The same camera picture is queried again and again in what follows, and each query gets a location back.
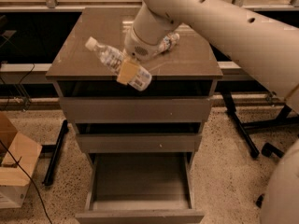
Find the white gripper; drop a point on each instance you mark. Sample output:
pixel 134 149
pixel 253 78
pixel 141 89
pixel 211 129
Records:
pixel 135 48

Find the labelled plastic bottle white cap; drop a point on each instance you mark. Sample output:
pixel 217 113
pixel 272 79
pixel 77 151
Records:
pixel 112 59

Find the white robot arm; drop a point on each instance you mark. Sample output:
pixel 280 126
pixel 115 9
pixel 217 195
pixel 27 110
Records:
pixel 266 49

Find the clear crumpled plastic bottle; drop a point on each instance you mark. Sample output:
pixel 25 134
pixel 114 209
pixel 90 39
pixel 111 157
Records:
pixel 168 42

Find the top drawer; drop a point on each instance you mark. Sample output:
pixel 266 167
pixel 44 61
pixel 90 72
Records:
pixel 109 102

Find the grey drawer cabinet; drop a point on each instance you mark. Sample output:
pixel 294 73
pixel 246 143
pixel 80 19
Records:
pixel 191 60

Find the middle drawer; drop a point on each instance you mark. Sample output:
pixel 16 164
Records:
pixel 139 137

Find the open bottom drawer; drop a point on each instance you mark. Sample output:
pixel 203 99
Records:
pixel 140 188

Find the black table leg left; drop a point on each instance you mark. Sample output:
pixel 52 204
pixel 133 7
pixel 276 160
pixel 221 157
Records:
pixel 54 150

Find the black table leg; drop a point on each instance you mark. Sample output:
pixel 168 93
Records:
pixel 54 150
pixel 231 111

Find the black table leg right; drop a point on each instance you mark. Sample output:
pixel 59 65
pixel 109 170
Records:
pixel 231 111

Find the black office chair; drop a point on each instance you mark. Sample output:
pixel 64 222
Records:
pixel 252 175

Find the cardboard box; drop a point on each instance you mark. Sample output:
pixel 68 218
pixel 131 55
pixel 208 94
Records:
pixel 20 154

